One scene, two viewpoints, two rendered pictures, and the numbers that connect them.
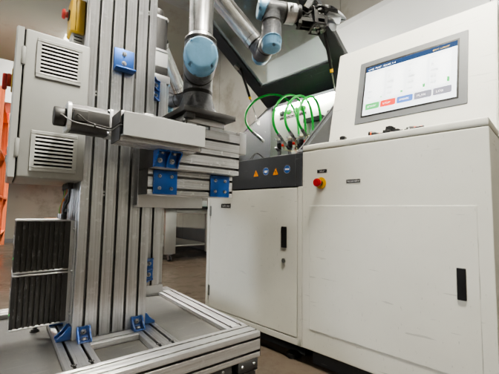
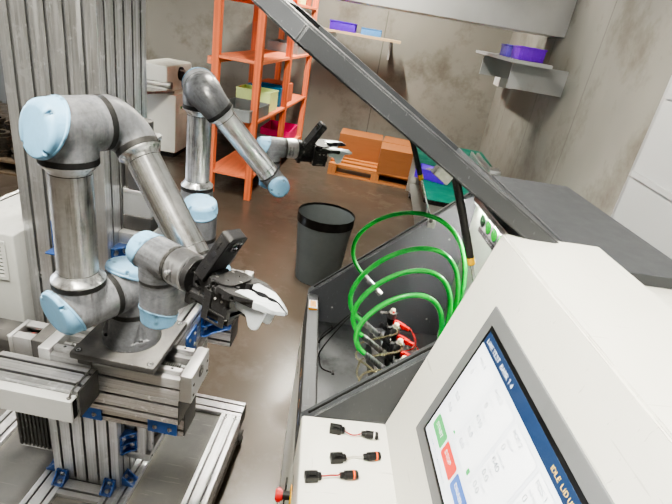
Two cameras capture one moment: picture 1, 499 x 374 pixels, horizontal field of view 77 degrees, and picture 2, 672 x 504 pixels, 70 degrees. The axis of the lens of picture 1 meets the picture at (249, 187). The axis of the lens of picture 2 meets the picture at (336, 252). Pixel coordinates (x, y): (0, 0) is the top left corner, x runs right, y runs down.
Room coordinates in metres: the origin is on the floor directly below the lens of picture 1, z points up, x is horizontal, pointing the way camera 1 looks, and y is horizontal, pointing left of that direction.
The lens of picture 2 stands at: (0.74, -0.86, 1.90)
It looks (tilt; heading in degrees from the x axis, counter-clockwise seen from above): 25 degrees down; 40
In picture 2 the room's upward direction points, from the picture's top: 10 degrees clockwise
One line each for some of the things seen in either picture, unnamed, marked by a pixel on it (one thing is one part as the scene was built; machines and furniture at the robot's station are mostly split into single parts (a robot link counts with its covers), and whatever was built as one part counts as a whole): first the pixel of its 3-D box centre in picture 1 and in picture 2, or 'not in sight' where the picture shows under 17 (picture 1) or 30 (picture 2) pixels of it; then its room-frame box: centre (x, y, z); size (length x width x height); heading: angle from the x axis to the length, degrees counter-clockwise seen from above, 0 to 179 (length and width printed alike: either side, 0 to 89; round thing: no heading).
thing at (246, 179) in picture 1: (251, 174); (308, 362); (1.71, -0.01, 0.87); 0.62 x 0.04 x 0.16; 46
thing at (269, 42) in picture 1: (269, 38); (165, 296); (1.17, -0.07, 1.34); 0.11 x 0.08 x 0.11; 12
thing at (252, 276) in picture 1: (247, 254); (288, 452); (1.70, 0.00, 0.44); 0.65 x 0.02 x 0.68; 46
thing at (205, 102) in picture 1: (197, 105); (132, 320); (1.22, 0.21, 1.09); 0.15 x 0.15 x 0.10
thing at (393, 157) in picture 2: not in sight; (379, 158); (6.22, 3.25, 0.24); 1.33 x 0.93 x 0.48; 128
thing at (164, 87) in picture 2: not in sight; (166, 107); (3.94, 5.06, 0.55); 2.29 x 0.57 x 1.11; 38
